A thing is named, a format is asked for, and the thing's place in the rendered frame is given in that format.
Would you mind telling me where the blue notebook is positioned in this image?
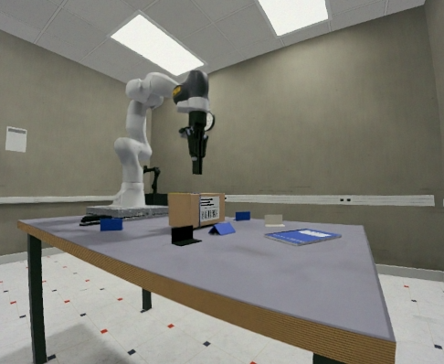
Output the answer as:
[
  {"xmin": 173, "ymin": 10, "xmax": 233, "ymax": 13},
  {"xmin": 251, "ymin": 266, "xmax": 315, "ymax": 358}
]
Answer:
[{"xmin": 263, "ymin": 229, "xmax": 342, "ymax": 246}]

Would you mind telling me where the tan cardboard box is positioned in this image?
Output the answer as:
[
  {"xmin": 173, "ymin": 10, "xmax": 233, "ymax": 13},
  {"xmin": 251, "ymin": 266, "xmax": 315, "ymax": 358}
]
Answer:
[{"xmin": 169, "ymin": 193, "xmax": 225, "ymax": 228}]

